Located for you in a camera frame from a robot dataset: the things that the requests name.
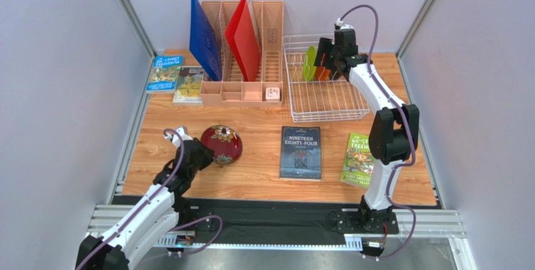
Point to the green 65-Storey Treehouse book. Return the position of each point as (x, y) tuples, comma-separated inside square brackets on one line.
[(358, 162)]

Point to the blue Treehouse book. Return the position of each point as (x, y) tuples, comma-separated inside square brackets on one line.
[(164, 74)]

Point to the aluminium frame rail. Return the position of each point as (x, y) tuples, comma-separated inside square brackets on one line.
[(408, 227)]

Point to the Nineteen Eighty-Four book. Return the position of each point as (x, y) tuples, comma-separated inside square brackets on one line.
[(300, 156)]

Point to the red floral plate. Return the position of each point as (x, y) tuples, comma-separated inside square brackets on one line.
[(225, 142)]

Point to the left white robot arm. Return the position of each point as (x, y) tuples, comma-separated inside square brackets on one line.
[(161, 210)]

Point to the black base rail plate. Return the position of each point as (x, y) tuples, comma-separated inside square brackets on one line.
[(251, 222)]

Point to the white wire dish rack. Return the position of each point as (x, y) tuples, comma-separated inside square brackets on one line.
[(318, 100)]

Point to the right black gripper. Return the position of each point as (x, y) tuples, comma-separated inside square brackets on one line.
[(324, 53)]

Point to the pink plastic file organizer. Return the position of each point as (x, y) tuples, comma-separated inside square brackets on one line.
[(232, 91)]

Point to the blue plastic folder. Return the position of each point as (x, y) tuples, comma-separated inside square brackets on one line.
[(203, 42)]

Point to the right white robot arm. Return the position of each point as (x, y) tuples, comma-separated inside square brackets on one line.
[(393, 137)]

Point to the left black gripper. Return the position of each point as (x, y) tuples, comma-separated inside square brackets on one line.
[(208, 156)]

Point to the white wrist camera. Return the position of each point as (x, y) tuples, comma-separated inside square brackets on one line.
[(340, 25), (175, 135)]

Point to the red plastic folder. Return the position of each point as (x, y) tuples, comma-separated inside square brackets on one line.
[(243, 39)]

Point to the orange plate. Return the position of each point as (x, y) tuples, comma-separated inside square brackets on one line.
[(322, 74)]

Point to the illustrated garden cover book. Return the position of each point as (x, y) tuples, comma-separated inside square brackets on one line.
[(188, 86)]

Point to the green plate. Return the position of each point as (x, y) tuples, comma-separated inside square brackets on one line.
[(309, 67)]

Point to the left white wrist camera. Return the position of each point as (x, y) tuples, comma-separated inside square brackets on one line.
[(175, 135)]

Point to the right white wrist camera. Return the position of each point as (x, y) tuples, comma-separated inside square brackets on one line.
[(340, 25)]

